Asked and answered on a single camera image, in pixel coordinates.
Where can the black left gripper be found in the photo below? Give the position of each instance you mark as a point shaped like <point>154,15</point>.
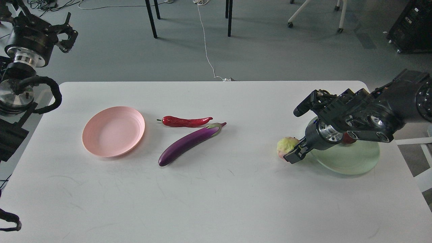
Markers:
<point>32,37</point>

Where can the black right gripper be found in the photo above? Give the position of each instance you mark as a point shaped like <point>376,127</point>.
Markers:
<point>336,115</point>

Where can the green yellow guava fruit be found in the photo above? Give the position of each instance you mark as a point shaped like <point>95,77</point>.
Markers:
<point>285,145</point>

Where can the red pomegranate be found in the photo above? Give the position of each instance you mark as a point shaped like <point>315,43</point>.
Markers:
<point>346,139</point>

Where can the purple eggplant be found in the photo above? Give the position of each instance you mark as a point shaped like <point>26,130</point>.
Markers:
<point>172,152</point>

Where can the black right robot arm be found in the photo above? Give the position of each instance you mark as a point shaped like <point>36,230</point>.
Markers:
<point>406,99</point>

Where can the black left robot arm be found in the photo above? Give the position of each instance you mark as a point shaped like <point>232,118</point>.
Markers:
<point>17,97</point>

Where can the light green plastic plate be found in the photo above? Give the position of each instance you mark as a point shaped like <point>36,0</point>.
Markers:
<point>348,159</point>

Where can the black table legs left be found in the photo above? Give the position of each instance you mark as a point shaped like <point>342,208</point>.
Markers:
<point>151,17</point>

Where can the black table legs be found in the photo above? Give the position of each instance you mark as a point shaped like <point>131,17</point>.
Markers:
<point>151,17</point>
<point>229,15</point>

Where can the pink plastic plate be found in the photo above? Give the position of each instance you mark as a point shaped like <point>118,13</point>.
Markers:
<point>113,132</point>

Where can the red chili pepper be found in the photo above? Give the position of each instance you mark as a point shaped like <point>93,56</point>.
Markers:
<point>172,121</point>

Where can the black equipment case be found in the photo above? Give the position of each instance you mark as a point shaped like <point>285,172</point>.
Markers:
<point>412,31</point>

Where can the black table legs middle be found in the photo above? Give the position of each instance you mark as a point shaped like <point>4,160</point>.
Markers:
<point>229,15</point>

